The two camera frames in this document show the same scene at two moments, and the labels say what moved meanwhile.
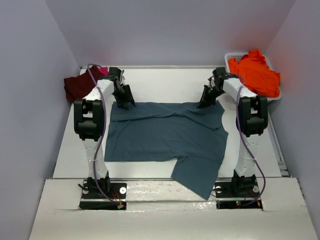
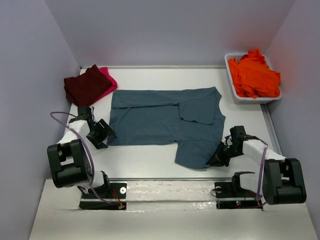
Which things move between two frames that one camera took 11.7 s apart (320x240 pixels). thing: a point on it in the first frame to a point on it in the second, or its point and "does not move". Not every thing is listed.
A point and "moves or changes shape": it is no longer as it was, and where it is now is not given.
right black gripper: (205, 101) to (218, 160)
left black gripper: (128, 97) to (106, 131)
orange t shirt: (257, 76) does not move
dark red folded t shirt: (75, 87) does not move
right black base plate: (228, 198) does not move
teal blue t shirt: (158, 132) moves or changes shape
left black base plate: (92, 200) does not move
